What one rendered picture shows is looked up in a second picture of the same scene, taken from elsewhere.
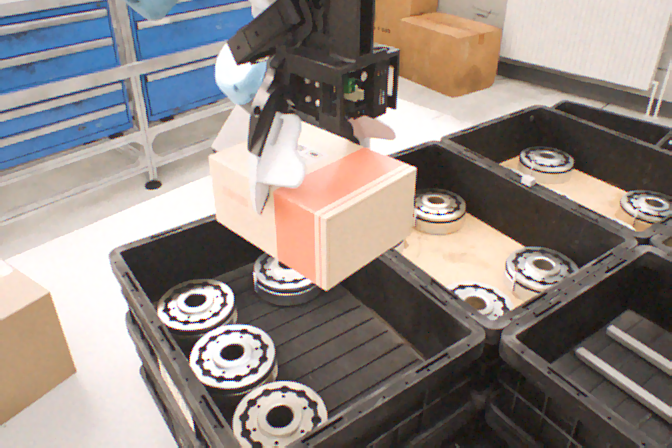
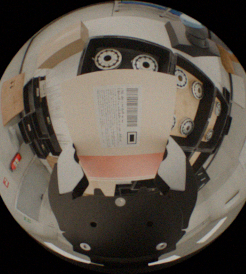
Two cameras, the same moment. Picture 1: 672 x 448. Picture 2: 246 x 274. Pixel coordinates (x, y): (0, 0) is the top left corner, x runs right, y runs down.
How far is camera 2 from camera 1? 0.55 m
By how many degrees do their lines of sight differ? 82
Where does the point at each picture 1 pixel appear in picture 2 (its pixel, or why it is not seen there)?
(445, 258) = (183, 100)
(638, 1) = (242, 101)
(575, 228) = (198, 134)
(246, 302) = (126, 62)
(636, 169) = (217, 129)
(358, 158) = (147, 160)
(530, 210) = (202, 120)
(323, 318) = not seen: hidden behind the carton
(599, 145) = (221, 121)
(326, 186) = (106, 169)
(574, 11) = (240, 89)
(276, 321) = not seen: hidden behind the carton
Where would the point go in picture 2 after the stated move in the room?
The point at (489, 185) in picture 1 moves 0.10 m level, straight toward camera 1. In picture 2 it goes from (207, 106) to (196, 112)
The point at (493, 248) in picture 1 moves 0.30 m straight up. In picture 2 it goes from (192, 110) to (232, 139)
